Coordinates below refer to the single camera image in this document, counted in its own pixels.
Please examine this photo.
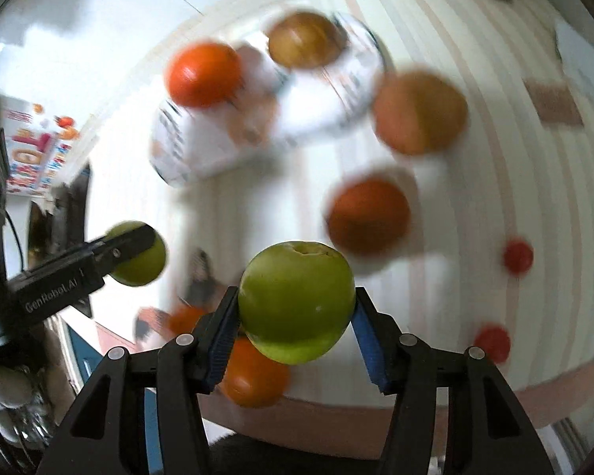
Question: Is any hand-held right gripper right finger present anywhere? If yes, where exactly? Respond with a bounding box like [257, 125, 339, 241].
[351, 287, 558, 475]

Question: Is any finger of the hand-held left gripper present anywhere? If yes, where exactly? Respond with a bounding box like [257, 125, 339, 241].
[91, 224, 157, 279]

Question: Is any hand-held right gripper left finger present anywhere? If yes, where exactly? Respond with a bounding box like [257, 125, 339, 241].
[34, 287, 241, 475]

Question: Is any green apple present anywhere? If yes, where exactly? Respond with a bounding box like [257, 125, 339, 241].
[104, 221, 168, 287]
[238, 241, 357, 364]

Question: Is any orange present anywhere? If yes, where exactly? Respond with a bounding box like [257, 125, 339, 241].
[220, 336, 292, 409]
[166, 42, 242, 110]
[168, 305, 209, 337]

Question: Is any cherry tomato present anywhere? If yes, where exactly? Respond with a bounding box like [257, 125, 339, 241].
[475, 325, 512, 364]
[504, 239, 534, 275]

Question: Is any dark red tomato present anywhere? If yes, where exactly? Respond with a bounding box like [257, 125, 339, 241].
[327, 178, 411, 258]

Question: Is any white patterned plate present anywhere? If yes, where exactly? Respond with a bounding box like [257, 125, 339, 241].
[148, 10, 392, 189]

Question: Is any red-brown apple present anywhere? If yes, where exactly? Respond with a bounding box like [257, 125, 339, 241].
[373, 72, 468, 155]

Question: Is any yellow-red apple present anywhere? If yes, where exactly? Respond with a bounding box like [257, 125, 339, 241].
[267, 11, 347, 70]

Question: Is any gas stove burner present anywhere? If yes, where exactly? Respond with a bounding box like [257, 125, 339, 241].
[27, 165, 93, 260]

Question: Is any cat print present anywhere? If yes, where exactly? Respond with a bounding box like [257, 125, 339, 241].
[136, 250, 221, 340]

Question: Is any brown label patch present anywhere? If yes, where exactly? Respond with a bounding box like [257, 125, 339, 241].
[523, 78, 583, 128]

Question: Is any white tissue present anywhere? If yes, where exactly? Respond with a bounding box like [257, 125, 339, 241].
[553, 16, 594, 107]

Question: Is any colourful wall sticker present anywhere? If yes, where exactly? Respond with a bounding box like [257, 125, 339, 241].
[2, 99, 81, 200]

